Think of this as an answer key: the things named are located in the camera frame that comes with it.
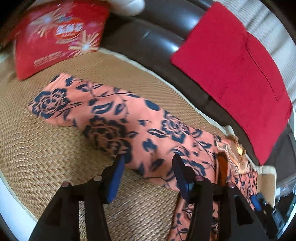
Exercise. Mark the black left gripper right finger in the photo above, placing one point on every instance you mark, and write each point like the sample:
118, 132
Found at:
237, 220

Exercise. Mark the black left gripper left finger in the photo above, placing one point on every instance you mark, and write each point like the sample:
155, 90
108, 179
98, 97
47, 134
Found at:
60, 219

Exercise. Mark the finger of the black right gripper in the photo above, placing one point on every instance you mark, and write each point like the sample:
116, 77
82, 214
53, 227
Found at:
258, 201

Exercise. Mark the orange floral garment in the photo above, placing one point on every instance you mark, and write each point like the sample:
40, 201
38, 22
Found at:
120, 122

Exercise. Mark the woven straw mat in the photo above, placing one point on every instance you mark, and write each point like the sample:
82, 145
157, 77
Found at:
36, 157

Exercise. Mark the red cushion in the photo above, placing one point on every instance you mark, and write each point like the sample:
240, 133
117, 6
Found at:
236, 70

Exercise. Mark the beige dotted curtain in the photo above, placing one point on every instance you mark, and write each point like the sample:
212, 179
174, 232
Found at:
267, 28

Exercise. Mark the red printed bag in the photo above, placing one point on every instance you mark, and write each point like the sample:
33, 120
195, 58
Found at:
56, 31

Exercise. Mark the dark brown sofa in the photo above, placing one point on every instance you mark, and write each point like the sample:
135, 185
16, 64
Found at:
151, 37

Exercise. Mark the white padded cloth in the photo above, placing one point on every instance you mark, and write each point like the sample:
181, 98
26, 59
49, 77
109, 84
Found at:
127, 7

